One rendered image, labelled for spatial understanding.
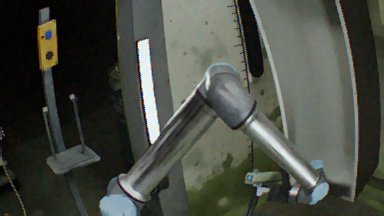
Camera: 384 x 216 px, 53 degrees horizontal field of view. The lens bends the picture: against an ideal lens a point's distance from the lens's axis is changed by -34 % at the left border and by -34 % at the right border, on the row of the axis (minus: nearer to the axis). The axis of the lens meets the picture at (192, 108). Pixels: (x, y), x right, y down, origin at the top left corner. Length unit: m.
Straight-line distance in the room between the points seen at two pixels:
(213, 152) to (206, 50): 0.54
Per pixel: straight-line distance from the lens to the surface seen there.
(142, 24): 2.49
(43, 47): 2.38
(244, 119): 1.64
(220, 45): 2.79
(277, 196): 2.13
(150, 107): 2.58
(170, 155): 1.84
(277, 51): 2.36
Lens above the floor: 1.86
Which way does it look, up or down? 22 degrees down
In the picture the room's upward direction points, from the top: 7 degrees counter-clockwise
